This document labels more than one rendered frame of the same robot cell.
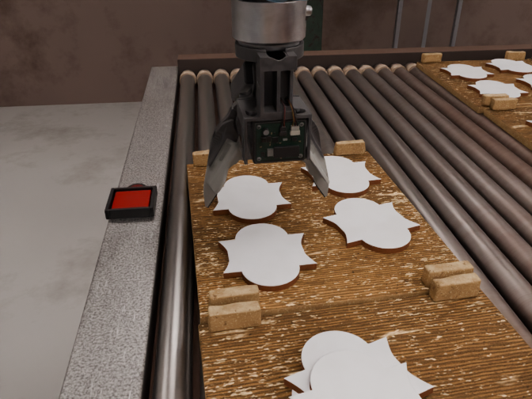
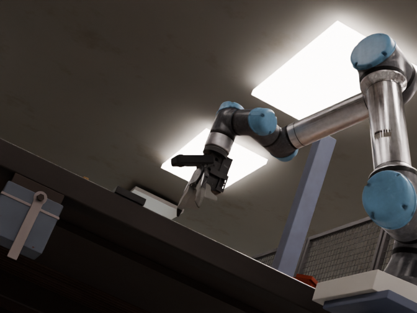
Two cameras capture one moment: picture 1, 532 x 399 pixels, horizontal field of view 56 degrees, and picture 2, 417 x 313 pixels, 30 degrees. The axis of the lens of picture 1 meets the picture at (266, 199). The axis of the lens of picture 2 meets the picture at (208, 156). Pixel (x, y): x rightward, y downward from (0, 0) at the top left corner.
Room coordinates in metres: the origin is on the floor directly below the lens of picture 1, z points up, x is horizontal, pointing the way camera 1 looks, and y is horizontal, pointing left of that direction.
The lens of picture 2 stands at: (0.80, 1.98, 0.37)
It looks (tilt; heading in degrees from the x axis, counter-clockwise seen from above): 23 degrees up; 263
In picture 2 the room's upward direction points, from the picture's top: 21 degrees clockwise
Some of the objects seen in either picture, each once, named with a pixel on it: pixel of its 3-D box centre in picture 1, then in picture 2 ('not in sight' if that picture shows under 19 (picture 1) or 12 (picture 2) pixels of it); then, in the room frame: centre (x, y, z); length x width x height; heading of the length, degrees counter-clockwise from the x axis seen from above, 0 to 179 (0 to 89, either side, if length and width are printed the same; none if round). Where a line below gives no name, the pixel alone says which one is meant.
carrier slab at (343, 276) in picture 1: (305, 217); not in sight; (0.67, -0.06, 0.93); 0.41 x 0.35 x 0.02; 10
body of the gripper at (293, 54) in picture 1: (270, 100); (211, 171); (0.52, 0.00, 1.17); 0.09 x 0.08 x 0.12; 10
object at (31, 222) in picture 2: not in sight; (21, 222); (0.92, 0.25, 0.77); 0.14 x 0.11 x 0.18; 7
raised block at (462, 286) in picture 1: (455, 286); not in sight; (0.47, -0.23, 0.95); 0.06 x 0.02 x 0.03; 101
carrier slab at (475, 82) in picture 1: (505, 77); not in sight; (1.37, -0.66, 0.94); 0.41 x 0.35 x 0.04; 6
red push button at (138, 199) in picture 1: (132, 202); not in sight; (0.72, 0.22, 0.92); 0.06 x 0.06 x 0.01; 7
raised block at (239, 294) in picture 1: (233, 298); not in sight; (0.45, 0.04, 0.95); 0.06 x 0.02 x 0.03; 100
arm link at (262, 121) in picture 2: not in sight; (257, 125); (0.46, 0.07, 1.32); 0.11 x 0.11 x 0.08; 36
